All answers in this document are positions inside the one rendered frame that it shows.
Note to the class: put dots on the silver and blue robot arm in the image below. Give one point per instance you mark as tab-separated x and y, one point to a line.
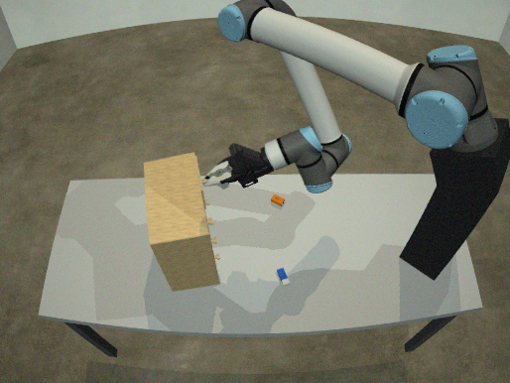
440	102

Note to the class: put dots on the blue and white eraser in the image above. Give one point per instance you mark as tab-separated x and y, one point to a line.
283	277

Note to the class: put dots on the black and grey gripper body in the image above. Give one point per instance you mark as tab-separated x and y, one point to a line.
245	168

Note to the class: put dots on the light wooden chest of drawers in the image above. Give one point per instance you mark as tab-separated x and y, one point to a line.
178	231

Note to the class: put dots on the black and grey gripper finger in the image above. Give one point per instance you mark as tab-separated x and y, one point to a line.
220	168
223	180

